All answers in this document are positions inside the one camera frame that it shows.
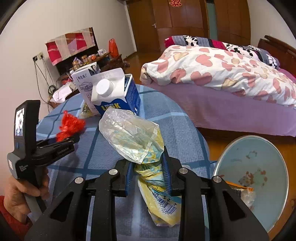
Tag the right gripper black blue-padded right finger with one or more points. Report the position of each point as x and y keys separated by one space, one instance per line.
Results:
x=210 y=209

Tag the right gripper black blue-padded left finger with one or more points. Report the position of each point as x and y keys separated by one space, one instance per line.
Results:
x=94 y=199

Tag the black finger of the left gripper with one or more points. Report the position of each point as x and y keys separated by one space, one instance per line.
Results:
x=62 y=140

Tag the red foam mesh sleeve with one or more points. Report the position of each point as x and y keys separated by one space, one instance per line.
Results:
x=70 y=125

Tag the clear yellow plastic bag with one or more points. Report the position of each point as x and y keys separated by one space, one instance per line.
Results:
x=140 y=141

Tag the orange snack bag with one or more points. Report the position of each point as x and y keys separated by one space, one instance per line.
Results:
x=237 y=186

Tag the light blue trash bin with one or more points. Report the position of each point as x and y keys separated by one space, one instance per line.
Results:
x=255 y=162

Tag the person's left hand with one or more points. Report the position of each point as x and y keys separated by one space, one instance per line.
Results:
x=14 y=198

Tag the crumpled clear plastic bag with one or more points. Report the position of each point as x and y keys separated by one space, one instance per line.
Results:
x=248 y=197

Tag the shiny yellow foil packet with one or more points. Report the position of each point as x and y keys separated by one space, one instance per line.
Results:
x=85 y=112

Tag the white printed paper carton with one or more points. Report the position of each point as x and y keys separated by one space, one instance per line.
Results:
x=83 y=81

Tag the blue white milk carton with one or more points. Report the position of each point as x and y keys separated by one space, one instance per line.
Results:
x=115 y=89

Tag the blue plaid tablecloth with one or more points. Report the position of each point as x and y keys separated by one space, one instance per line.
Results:
x=93 y=155

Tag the cloth-covered television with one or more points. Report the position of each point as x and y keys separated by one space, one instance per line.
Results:
x=70 y=44

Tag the cluttered wooden tv stand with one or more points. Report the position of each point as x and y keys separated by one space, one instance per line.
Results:
x=101 y=64

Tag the purple bed sheet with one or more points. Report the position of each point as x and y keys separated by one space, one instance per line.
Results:
x=220 y=110

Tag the red plastic bag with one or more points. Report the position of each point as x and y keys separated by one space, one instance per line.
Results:
x=113 y=49

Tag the brown wooden door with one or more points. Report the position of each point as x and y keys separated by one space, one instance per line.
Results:
x=143 y=26

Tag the pink heart pattern duvet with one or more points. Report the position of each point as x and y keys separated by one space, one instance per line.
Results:
x=220 y=70

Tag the wooden bed headboard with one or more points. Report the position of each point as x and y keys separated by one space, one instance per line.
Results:
x=282 y=51

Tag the red double happiness decoration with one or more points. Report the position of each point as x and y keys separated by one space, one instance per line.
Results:
x=175 y=3

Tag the brown wooden wardrobe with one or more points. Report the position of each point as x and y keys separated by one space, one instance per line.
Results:
x=227 y=21

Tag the wall power outlet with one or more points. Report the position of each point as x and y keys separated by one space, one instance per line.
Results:
x=39 y=56

